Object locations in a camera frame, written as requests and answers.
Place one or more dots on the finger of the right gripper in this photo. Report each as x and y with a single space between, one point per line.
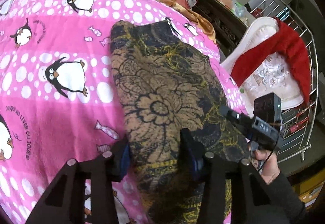
239 120

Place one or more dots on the white padded chair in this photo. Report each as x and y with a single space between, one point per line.
270 76

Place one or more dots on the pink penguin bed blanket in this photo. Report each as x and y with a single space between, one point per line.
58 96

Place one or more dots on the dark floral batik garment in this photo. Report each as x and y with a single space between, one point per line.
164 86

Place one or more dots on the dark carved wooden headboard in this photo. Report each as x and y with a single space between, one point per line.
229 29

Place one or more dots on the person's right forearm dark sleeve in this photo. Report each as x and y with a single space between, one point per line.
286 198

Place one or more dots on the person's right hand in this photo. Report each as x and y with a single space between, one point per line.
270 170

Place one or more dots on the red cloth on chair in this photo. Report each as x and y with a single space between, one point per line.
288 44

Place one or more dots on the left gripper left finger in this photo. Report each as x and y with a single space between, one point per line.
63 200

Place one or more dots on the metal drying rack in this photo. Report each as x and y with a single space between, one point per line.
299 119

